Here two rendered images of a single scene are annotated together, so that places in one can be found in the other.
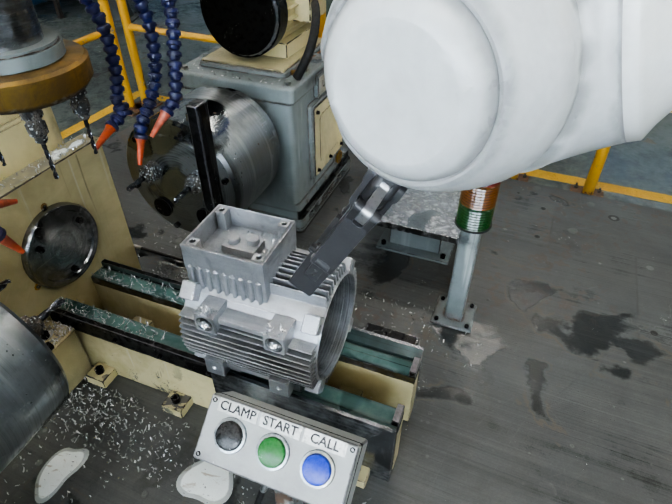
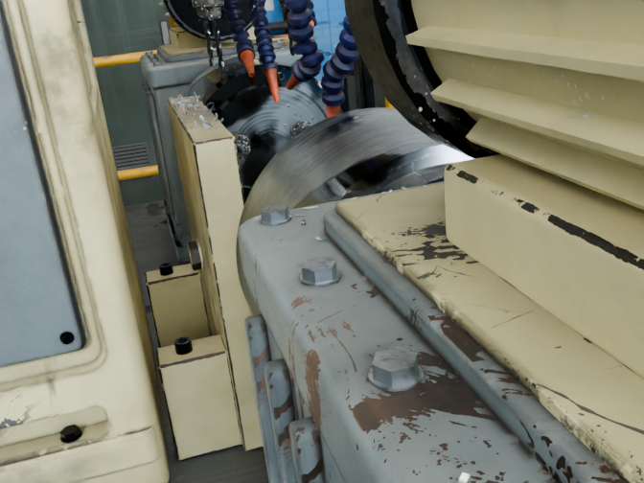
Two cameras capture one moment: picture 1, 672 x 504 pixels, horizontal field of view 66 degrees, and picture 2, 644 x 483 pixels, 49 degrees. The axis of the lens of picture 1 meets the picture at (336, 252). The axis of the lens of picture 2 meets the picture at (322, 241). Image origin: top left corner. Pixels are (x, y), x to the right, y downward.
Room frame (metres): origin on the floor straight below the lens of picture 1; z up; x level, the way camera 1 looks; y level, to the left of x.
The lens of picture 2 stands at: (-0.02, 0.84, 1.28)
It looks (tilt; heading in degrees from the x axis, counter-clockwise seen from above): 21 degrees down; 324
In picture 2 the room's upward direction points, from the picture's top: 6 degrees counter-clockwise
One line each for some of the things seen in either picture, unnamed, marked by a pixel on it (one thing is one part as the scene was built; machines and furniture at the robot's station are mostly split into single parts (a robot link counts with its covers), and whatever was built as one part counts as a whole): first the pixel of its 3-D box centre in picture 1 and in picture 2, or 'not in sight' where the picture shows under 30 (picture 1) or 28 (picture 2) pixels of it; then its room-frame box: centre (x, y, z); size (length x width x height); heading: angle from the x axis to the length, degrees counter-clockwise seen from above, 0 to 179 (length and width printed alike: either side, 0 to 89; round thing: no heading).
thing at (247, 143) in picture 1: (214, 153); (255, 136); (0.95, 0.25, 1.04); 0.41 x 0.25 x 0.25; 158
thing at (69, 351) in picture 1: (56, 356); not in sight; (0.57, 0.48, 0.86); 0.07 x 0.06 x 0.12; 158
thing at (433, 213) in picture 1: (422, 215); not in sight; (0.99, -0.20, 0.86); 0.27 x 0.24 x 0.12; 158
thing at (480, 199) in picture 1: (479, 190); not in sight; (0.72, -0.24, 1.10); 0.06 x 0.06 x 0.04
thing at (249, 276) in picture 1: (242, 252); not in sight; (0.55, 0.13, 1.11); 0.12 x 0.11 x 0.07; 70
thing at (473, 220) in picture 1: (475, 212); not in sight; (0.72, -0.24, 1.05); 0.06 x 0.06 x 0.04
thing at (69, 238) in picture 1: (64, 245); not in sight; (0.68, 0.46, 1.02); 0.15 x 0.02 x 0.15; 158
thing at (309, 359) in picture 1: (273, 308); not in sight; (0.53, 0.09, 1.02); 0.20 x 0.19 x 0.19; 70
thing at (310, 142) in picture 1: (274, 124); (232, 138); (1.20, 0.15, 0.99); 0.35 x 0.31 x 0.37; 158
